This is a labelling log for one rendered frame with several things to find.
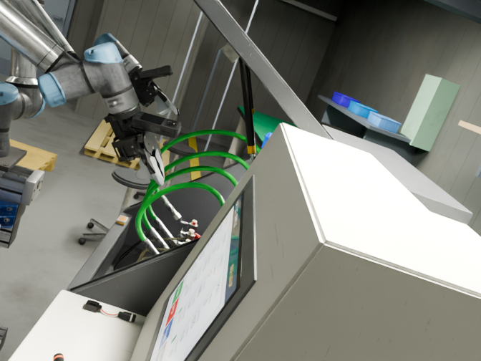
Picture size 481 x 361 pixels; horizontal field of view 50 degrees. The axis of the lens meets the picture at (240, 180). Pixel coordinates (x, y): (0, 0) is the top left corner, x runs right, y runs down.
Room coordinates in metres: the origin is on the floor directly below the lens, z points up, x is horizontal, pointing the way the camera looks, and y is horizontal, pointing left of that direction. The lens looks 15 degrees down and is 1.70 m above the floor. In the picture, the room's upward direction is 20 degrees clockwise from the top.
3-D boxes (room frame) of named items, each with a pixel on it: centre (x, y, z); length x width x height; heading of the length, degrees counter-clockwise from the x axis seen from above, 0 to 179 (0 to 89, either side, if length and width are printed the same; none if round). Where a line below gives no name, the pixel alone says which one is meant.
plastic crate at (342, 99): (5.55, -0.74, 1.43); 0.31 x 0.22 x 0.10; 12
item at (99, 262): (1.47, 0.33, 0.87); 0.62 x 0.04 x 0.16; 4
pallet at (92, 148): (5.76, 1.32, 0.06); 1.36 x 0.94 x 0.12; 10
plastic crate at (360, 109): (5.03, -0.86, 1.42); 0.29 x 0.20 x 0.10; 12
